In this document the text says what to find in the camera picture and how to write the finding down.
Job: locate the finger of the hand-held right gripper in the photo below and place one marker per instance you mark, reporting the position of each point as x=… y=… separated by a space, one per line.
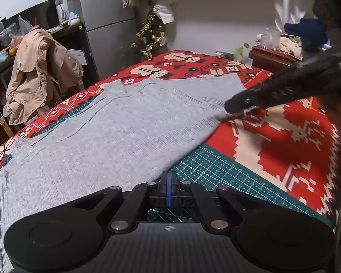
x=244 y=102

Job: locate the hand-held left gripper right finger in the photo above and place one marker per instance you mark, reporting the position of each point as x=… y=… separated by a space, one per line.
x=173 y=186

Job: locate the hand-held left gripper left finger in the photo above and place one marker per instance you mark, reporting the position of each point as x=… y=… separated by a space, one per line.
x=163 y=186

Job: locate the grey knit shirt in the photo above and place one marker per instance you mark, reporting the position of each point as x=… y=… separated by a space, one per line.
x=116 y=136

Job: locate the cream cloth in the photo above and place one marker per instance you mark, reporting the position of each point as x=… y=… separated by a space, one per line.
x=291 y=44

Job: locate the dark blue fuzzy cloth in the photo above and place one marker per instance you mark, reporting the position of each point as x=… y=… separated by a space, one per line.
x=309 y=32

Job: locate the wooden nightstand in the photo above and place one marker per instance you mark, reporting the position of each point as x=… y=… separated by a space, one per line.
x=267 y=59

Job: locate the green plush toy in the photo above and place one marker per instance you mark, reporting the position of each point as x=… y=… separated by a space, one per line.
x=241 y=51

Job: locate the clear plastic organizer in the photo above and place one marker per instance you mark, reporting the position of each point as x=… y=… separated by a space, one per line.
x=270 y=38

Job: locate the green cutting mat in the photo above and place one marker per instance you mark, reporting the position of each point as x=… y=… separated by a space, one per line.
x=230 y=176

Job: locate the red patterned blanket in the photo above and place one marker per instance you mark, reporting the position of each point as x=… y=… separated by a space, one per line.
x=275 y=159

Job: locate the small Christmas tree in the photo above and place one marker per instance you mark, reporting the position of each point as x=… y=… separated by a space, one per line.
x=150 y=39

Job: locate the white hanging cloth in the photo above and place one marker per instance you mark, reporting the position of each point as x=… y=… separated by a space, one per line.
x=163 y=12

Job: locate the silver refrigerator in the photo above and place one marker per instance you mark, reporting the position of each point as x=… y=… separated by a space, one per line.
x=108 y=34

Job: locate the white drawer unit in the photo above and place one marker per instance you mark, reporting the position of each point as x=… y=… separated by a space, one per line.
x=78 y=57

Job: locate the beige jacket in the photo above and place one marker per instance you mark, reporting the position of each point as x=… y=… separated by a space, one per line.
x=37 y=71

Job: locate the blue white figurine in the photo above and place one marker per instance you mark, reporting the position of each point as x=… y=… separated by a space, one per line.
x=73 y=19

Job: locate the red paper cup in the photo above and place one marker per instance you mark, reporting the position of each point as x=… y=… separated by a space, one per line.
x=36 y=26

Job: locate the plastic bag of oranges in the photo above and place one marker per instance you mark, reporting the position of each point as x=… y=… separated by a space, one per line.
x=12 y=44

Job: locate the black monitor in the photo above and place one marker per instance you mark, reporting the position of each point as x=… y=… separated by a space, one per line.
x=39 y=14

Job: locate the wall socket with charger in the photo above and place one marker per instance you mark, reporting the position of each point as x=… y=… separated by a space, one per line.
x=224 y=54

